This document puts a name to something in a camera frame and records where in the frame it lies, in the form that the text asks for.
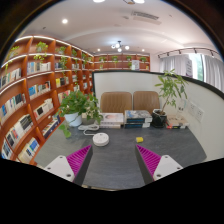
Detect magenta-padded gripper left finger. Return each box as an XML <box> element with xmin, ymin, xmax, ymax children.
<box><xmin>44</xmin><ymin>143</ymin><xmax>94</xmax><ymax>187</ymax></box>

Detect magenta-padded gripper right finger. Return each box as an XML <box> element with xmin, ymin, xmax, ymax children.
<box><xmin>134</xmin><ymin>144</ymin><xmax>184</xmax><ymax>186</ymax></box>

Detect red-spined book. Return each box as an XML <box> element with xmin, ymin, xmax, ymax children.
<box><xmin>165</xmin><ymin>123</ymin><xmax>188</xmax><ymax>130</ymax></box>

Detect tall plant in black pot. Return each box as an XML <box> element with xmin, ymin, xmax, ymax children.
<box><xmin>151</xmin><ymin>68</ymin><xmax>189</xmax><ymax>129</ymax></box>

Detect round white power strip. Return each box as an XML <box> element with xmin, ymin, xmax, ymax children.
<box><xmin>92</xmin><ymin>132</ymin><xmax>110</xmax><ymax>148</ymax></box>

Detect beige-cover book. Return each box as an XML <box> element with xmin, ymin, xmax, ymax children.
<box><xmin>166</xmin><ymin>114</ymin><xmax>190</xmax><ymax>127</ymax></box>

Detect leafy plant in white pot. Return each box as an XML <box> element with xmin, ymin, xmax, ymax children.
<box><xmin>57</xmin><ymin>89</ymin><xmax>104</xmax><ymax>139</ymax></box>

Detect dark book with white pages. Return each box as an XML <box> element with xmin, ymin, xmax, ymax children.
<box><xmin>123</xmin><ymin>121</ymin><xmax>151</xmax><ymax>129</ymax></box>

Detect dark book with grey cover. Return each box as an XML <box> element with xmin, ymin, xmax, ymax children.
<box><xmin>124</xmin><ymin>109</ymin><xmax>153</xmax><ymax>124</ymax></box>

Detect tan padded chair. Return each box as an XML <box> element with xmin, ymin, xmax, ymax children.
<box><xmin>132</xmin><ymin>90</ymin><xmax>161</xmax><ymax>114</ymax></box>
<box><xmin>99</xmin><ymin>91</ymin><xmax>133</xmax><ymax>114</ymax></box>

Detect white-cover book with face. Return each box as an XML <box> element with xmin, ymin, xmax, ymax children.
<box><xmin>98</xmin><ymin>112</ymin><xmax>125</xmax><ymax>126</ymax></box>

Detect orange wooden bookshelf unit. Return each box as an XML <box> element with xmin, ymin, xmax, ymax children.
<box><xmin>0</xmin><ymin>34</ymin><xmax>151</xmax><ymax>166</ymax></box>

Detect white partition with dark rim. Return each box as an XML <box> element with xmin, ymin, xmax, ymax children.
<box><xmin>92</xmin><ymin>69</ymin><xmax>224</xmax><ymax>161</ymax></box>

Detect white curtain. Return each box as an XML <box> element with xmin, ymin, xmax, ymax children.
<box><xmin>159</xmin><ymin>53</ymin><xmax>224</xmax><ymax>93</ymax></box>

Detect ceiling lamp cluster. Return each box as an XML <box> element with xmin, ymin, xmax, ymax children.
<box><xmin>110</xmin><ymin>40</ymin><xmax>131</xmax><ymax>53</ymax></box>

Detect recessed ceiling spotlights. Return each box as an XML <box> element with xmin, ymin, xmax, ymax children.
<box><xmin>60</xmin><ymin>0</ymin><xmax>146</xmax><ymax>51</ymax></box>

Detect ceiling air vent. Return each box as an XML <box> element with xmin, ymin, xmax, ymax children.
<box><xmin>130</xmin><ymin>10</ymin><xmax>163</xmax><ymax>26</ymax></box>

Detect white power cable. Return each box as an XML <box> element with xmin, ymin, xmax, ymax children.
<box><xmin>77</xmin><ymin>123</ymin><xmax>101</xmax><ymax>137</ymax></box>

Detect white wall socket panel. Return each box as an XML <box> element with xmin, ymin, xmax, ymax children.
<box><xmin>186</xmin><ymin>100</ymin><xmax>205</xmax><ymax>122</ymax></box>

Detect black track light rail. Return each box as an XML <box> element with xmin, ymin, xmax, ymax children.
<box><xmin>157</xmin><ymin>47</ymin><xmax>216</xmax><ymax>59</ymax></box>

